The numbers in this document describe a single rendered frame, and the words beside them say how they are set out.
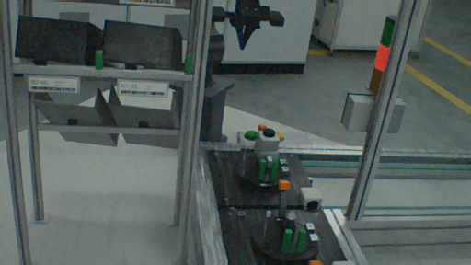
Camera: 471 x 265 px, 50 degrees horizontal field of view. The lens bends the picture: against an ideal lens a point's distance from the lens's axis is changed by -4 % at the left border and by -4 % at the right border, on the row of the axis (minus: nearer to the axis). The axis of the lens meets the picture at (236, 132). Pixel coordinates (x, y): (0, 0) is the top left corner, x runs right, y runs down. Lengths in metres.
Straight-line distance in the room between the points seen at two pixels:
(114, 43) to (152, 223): 0.49
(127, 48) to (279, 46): 3.67
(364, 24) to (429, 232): 4.35
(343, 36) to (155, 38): 4.59
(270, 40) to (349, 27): 1.20
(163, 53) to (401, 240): 0.73
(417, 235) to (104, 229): 0.74
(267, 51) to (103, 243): 3.51
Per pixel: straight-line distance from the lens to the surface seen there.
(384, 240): 1.29
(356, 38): 5.55
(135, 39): 0.94
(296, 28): 4.58
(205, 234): 1.09
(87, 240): 1.22
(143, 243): 1.21
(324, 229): 1.15
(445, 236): 1.37
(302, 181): 1.29
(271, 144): 1.21
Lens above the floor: 1.64
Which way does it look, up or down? 27 degrees down
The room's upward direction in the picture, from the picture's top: 8 degrees clockwise
